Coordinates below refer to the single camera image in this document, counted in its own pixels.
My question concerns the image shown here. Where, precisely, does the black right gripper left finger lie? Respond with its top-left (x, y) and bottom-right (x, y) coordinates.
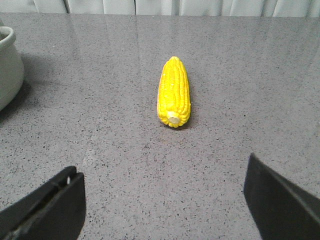
top-left (0, 166), bottom-right (86, 240)

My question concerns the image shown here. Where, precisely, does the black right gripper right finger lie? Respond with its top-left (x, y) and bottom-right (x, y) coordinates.
top-left (243, 153), bottom-right (320, 240)

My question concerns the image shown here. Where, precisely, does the yellow corn cob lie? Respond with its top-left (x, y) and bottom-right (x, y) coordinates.
top-left (157, 56), bottom-right (192, 128)

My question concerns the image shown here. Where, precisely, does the pale green electric cooking pot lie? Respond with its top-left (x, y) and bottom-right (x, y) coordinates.
top-left (0, 23), bottom-right (24, 110)

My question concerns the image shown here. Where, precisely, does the white pleated curtain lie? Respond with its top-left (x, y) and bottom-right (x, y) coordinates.
top-left (0, 0), bottom-right (320, 18)

